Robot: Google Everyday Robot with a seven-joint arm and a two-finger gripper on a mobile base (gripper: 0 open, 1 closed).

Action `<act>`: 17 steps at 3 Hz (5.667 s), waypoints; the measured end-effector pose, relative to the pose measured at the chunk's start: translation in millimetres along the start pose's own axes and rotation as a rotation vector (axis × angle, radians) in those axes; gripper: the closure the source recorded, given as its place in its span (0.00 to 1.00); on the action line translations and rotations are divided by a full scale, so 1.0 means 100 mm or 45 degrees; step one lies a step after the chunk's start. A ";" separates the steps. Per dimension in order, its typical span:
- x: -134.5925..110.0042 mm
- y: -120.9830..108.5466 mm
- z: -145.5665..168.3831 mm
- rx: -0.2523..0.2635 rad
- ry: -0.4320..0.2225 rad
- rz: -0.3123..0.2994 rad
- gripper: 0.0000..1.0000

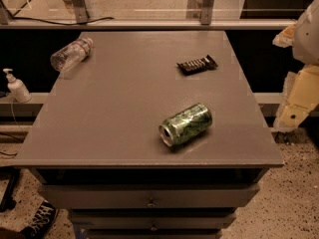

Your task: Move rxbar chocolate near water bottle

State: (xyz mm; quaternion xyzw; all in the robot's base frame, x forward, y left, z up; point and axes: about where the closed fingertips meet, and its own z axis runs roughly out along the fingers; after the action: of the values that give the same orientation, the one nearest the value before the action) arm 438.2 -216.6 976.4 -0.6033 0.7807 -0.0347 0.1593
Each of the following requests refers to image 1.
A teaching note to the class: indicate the grey drawer cabinet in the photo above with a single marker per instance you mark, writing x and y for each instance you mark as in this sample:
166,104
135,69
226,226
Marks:
100,124

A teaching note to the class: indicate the metal frame rail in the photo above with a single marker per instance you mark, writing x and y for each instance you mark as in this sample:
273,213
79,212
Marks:
157,25

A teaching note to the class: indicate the top drawer with knob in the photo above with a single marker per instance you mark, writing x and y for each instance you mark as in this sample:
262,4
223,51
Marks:
124,197

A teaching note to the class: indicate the black and white sneaker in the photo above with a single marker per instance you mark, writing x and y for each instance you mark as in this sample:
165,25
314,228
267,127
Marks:
41,222

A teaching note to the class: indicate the dark rxbar chocolate bar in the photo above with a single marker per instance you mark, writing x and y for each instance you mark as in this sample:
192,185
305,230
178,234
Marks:
198,65

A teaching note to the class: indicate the clear plastic water bottle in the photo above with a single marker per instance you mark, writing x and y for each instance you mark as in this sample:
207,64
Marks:
71,55

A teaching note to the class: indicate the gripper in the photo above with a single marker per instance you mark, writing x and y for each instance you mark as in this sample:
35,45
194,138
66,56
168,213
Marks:
308,39

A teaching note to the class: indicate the green soda can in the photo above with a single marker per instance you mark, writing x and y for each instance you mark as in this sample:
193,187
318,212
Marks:
185,125

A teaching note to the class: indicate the drawer with knob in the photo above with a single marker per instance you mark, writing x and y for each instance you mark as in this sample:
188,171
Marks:
148,219
124,197

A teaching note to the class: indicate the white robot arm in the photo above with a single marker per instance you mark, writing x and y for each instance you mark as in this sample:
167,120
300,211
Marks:
302,37

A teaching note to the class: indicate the white pump dispenser bottle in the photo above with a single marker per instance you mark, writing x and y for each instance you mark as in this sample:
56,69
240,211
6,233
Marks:
17,87

